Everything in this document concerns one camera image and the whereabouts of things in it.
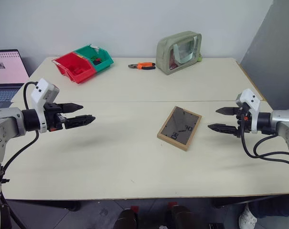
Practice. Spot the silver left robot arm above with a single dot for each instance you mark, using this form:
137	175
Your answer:
5	124

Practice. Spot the orange black pliers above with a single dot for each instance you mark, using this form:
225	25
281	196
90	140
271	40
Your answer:
145	65

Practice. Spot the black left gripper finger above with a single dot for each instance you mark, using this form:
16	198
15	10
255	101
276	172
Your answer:
72	107
79	120

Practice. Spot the white sneaker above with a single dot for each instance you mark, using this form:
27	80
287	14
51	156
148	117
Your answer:
247	218

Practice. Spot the black table foot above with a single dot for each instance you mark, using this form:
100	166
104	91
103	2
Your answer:
230	201

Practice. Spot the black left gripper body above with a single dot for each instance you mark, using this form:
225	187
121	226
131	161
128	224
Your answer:
52	119

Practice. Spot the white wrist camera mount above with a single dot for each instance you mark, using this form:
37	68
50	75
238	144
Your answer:
40	91
250	97

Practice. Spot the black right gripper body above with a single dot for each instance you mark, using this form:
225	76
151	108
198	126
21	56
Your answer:
244	124

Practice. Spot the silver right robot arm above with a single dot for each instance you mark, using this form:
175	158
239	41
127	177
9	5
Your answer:
281	124

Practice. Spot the green plastic storage bin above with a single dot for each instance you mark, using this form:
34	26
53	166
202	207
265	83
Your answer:
106	60

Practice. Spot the black parts in green bin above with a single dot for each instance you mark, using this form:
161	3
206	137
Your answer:
97	60

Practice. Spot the dark rounded shape red top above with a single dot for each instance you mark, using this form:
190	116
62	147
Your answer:
181	218
127	219

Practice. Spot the red plastic storage bin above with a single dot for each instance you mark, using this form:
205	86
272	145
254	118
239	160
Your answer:
73	66

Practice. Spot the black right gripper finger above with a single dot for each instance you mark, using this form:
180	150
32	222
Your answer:
224	129
227	111

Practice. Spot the olive green clear pouch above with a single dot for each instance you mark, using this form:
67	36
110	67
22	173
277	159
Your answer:
164	55

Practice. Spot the square wooden-framed clock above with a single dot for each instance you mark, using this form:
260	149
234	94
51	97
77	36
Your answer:
180	127

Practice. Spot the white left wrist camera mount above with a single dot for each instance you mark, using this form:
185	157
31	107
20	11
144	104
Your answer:
40	91

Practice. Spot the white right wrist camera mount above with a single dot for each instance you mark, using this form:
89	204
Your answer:
250	97

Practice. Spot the laptop computer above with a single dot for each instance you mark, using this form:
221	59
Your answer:
5	69

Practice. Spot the dark trouser leg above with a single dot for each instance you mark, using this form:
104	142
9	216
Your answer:
275	207

